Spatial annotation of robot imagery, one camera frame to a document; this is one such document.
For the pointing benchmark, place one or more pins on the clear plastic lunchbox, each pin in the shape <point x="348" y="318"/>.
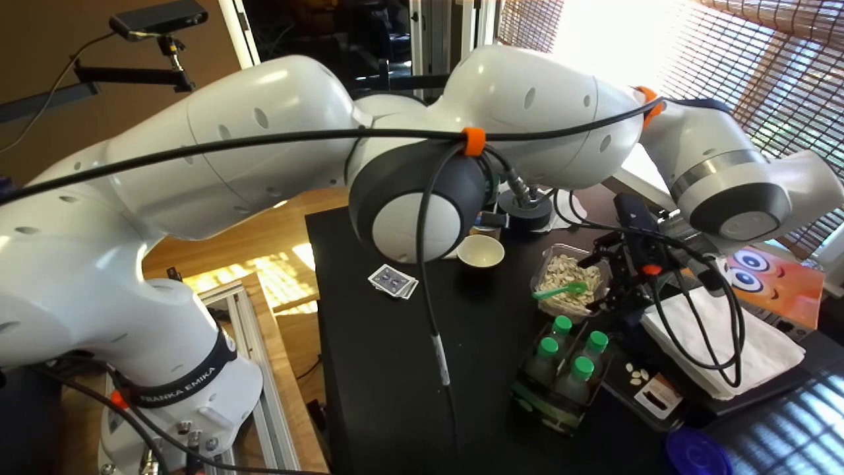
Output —
<point x="547" y="264"/>

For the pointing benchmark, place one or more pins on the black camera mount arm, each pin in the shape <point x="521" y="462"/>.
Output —
<point x="132" y="77"/>

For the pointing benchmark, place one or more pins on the blue playing card deck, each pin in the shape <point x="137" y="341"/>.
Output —
<point x="393" y="280"/>

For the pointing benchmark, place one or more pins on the folded white towel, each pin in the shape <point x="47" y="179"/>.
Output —
<point x="756" y="359"/>

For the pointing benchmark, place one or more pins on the white paper sheet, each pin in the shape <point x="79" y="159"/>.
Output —
<point x="568" y="209"/>

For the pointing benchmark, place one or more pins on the spilled white seeds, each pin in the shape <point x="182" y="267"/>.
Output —
<point x="636" y="375"/>

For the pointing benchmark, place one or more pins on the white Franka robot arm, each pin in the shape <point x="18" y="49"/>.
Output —
<point x="220" y="132"/>

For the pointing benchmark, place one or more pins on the small white label card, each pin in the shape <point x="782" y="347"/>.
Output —
<point x="658" y="398"/>

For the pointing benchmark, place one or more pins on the white pumpkin seeds pile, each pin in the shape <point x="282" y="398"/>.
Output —
<point x="563" y="271"/>

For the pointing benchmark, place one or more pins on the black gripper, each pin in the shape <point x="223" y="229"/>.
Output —
<point x="639" y="238"/>

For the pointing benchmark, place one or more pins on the green plastic spoon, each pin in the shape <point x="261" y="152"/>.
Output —
<point x="563" y="291"/>

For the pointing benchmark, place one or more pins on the green-capped small bottle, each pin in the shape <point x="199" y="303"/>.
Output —
<point x="597" y="341"/>
<point x="563" y="329"/>
<point x="583" y="370"/>
<point x="549" y="350"/>

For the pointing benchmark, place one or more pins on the black external camera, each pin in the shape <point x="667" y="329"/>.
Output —
<point x="159" y="18"/>

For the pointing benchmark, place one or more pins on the blue round lid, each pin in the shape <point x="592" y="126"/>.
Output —
<point x="695" y="452"/>

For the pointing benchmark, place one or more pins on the cream round bowl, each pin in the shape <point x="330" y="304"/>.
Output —
<point x="481" y="251"/>

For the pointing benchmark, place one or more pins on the aluminium rail frame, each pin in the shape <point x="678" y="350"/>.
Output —
<point x="253" y="370"/>

